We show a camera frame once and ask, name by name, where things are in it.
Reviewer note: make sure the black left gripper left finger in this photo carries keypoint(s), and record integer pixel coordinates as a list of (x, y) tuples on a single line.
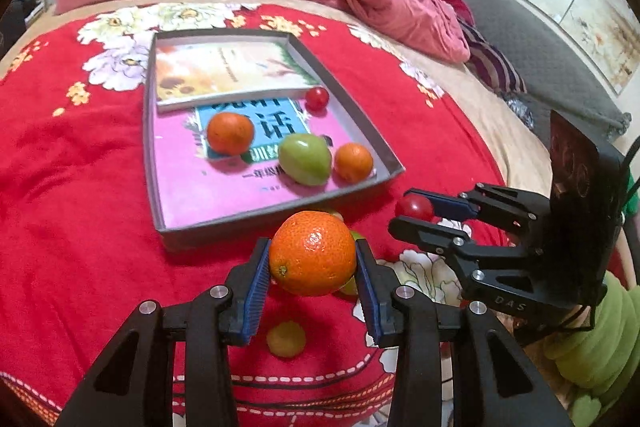
[(130, 383)]

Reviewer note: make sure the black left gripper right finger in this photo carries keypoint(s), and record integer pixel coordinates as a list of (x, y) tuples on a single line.
[(495, 383)]

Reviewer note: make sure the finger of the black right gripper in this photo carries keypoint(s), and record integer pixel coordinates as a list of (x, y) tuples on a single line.
[(460, 204), (440, 239)]

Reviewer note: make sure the dark red cherry tomato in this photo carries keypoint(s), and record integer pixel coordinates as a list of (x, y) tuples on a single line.
[(415, 206)]

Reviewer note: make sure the small orange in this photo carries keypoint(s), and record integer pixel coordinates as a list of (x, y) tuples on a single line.
[(353, 162)]

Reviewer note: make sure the large orange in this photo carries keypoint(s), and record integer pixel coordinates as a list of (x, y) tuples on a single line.
[(312, 254)]

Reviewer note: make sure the elongated green fruit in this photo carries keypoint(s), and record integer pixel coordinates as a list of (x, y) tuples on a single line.
[(305, 158)]

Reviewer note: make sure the large red tomato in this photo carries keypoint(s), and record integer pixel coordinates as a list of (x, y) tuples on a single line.
[(316, 99)]

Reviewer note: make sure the medium orange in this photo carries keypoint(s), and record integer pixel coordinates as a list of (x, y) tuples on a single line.
[(230, 134)]

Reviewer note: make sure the round green fruit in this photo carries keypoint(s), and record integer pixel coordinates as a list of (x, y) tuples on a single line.
[(350, 287)]

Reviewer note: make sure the small brown-green fruit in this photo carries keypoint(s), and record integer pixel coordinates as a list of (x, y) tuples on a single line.
[(335, 214)]

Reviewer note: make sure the green sleeve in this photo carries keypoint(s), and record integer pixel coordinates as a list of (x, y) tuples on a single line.
[(589, 371)]

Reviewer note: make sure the grey headboard cushion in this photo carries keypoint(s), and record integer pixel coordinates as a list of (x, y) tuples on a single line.
[(546, 72)]

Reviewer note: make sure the striped purple pillow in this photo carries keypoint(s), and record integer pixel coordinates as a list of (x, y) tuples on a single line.
[(489, 64)]

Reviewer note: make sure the red floral blanket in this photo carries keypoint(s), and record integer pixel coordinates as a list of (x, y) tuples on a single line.
[(78, 246)]

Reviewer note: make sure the small yellow-green fruit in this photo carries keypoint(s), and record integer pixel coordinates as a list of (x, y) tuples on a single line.
[(286, 340)]

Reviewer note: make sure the red garment by pillow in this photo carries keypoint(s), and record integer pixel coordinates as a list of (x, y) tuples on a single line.
[(462, 11)]

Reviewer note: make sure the grey cardboard tray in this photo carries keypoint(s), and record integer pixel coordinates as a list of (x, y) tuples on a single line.
[(386, 164)]

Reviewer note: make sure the pink chinese workbook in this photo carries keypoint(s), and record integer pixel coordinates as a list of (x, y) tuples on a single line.
[(196, 185)]

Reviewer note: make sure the yellow picture book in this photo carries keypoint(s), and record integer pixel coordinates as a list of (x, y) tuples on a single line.
[(209, 73)]

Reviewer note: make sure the black bag on floor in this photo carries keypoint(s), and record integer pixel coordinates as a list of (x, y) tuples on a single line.
[(13, 21)]

